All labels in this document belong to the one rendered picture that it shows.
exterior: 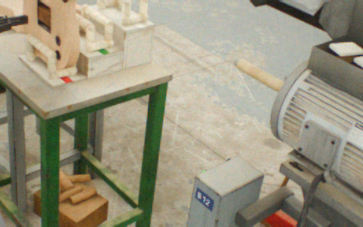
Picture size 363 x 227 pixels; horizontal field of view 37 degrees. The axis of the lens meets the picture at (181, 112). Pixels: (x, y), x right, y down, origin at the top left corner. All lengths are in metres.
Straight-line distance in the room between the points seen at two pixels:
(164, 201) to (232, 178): 1.64
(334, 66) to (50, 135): 1.06
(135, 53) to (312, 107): 1.01
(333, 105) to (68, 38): 0.99
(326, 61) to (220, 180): 0.38
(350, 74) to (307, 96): 0.13
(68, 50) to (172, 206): 1.28
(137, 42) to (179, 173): 1.20
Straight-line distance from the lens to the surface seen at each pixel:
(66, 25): 1.95
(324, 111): 1.37
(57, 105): 1.96
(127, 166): 3.21
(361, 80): 1.31
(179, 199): 3.02
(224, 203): 1.35
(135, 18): 2.17
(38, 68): 2.16
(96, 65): 2.11
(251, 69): 1.60
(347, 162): 1.35
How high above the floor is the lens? 1.95
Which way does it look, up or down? 31 degrees down
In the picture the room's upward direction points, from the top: 8 degrees clockwise
